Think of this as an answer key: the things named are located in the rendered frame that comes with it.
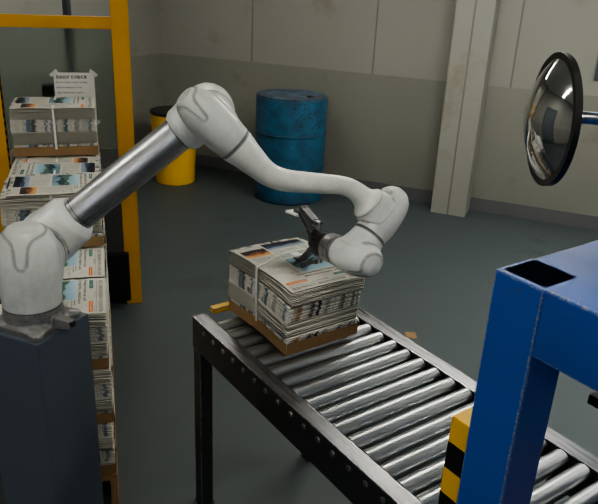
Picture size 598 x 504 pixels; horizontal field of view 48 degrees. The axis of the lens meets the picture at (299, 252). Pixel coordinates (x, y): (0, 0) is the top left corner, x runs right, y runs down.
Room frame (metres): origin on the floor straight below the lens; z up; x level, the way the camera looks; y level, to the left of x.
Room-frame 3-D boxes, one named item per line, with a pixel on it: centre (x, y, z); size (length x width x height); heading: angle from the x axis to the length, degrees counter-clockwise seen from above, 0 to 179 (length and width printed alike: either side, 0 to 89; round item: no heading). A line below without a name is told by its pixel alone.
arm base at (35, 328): (1.61, 0.69, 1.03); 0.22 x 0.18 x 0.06; 68
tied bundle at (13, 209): (2.64, 1.02, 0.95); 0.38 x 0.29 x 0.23; 108
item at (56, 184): (2.65, 1.00, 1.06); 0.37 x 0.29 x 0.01; 108
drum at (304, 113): (5.98, 0.13, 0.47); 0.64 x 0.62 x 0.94; 68
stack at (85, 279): (2.52, 0.98, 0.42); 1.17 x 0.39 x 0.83; 17
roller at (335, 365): (1.83, -0.15, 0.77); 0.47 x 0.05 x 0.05; 126
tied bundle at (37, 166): (2.93, 1.11, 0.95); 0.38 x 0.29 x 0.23; 107
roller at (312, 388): (1.78, -0.18, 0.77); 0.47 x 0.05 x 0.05; 126
